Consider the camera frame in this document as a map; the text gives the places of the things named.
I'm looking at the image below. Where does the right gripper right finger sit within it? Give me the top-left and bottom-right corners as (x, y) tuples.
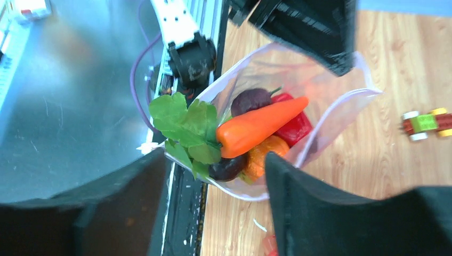
(265, 153), (451, 255)

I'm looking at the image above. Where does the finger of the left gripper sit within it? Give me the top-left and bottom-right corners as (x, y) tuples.
(229, 0), (357, 76)

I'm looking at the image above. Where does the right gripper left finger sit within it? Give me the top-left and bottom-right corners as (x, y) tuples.
(1, 148), (166, 255)

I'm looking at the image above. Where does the orange toy pumpkin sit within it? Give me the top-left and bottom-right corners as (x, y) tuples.
(243, 135), (290, 183)

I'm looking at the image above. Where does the red toy bell pepper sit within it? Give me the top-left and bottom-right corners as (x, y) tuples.
(274, 111), (313, 147)

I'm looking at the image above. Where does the clear zip top bag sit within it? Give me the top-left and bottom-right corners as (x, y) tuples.
(141, 42), (384, 202)

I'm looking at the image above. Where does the dark purple toy plum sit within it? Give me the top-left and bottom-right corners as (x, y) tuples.
(208, 153), (248, 182)

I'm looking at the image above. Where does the dark brown toy fruit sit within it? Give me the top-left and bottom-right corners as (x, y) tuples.
(230, 86), (282, 117)

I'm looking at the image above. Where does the orange toy carrot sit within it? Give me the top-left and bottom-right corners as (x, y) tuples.
(148, 92), (310, 180)

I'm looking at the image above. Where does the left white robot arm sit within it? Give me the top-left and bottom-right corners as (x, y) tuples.
(152, 1), (357, 89)

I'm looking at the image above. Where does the colourful toy block car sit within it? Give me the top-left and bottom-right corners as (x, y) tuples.
(401, 108), (451, 142)

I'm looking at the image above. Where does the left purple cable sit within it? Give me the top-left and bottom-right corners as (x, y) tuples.
(129, 0), (163, 135)

